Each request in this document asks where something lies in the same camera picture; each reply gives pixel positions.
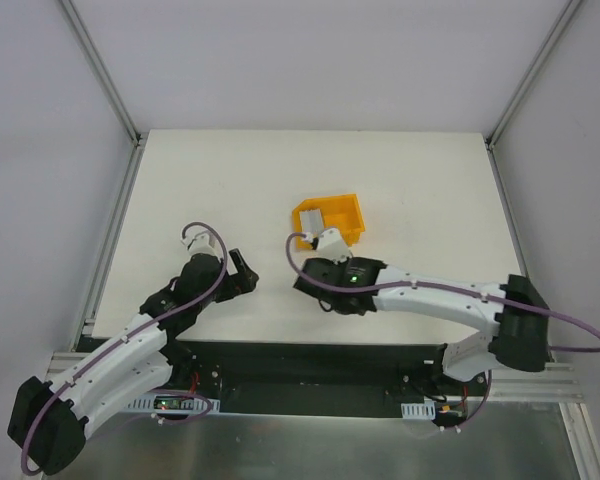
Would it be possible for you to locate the right aluminium frame post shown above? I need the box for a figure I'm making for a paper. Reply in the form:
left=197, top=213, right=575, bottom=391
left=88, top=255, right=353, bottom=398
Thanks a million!
left=485, top=0, right=586, bottom=151

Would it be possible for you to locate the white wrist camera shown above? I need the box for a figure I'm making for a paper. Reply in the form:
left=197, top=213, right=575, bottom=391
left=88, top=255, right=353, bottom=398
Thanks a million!
left=303, top=227, right=353, bottom=264
left=181, top=231, right=221, bottom=258

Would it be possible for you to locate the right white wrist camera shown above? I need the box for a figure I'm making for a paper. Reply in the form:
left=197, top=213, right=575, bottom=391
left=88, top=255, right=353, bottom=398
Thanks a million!
left=303, top=227, right=353, bottom=264

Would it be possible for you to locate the left white cable duct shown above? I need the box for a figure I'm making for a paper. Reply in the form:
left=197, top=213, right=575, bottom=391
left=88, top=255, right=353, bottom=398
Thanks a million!
left=122, top=395, right=220, bottom=415

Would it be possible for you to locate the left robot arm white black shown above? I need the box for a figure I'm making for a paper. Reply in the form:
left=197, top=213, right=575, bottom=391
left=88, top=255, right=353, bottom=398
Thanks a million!
left=7, top=249, right=259, bottom=476

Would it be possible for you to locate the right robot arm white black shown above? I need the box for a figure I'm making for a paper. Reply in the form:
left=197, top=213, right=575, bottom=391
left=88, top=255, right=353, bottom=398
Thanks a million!
left=293, top=257, right=548, bottom=395

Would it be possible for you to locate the stack of silver cards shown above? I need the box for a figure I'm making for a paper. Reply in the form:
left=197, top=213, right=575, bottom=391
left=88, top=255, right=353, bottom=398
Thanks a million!
left=299, top=209, right=325, bottom=236

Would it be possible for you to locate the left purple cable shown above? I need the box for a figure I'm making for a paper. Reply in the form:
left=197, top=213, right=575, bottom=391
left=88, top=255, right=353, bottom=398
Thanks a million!
left=20, top=221, right=229, bottom=475

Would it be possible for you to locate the white cable duct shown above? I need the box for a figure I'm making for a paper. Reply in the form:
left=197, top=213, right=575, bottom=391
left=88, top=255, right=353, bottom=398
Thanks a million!
left=400, top=402, right=436, bottom=421
left=122, top=395, right=220, bottom=415

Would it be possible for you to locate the right white cable duct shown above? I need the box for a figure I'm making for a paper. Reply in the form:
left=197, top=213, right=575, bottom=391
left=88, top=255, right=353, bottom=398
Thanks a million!
left=400, top=402, right=436, bottom=421

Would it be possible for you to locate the yellow plastic bin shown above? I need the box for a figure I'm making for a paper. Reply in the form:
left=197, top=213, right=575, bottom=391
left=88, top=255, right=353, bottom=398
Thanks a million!
left=291, top=194, right=366, bottom=246

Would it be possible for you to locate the left aluminium frame post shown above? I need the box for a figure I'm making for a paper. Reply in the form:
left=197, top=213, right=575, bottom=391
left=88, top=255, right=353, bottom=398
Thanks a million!
left=56, top=0, right=143, bottom=146

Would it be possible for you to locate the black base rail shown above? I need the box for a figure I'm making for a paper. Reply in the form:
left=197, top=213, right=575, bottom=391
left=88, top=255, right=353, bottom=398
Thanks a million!
left=163, top=341, right=488, bottom=418

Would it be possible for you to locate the aluminium frame post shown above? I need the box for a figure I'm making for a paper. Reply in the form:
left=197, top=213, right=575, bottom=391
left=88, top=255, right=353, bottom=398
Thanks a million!
left=485, top=0, right=586, bottom=151
left=56, top=0, right=143, bottom=146

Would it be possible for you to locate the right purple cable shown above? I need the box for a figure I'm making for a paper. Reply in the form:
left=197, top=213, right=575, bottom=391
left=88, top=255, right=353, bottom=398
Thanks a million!
left=285, top=232, right=600, bottom=354

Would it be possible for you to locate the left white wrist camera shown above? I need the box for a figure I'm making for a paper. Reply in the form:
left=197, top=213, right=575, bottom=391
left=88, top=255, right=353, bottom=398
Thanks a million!
left=181, top=231, right=221, bottom=258

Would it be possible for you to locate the purple cable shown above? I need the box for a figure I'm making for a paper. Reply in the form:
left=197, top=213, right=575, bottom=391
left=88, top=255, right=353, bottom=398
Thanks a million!
left=20, top=221, right=229, bottom=475
left=285, top=232, right=600, bottom=354

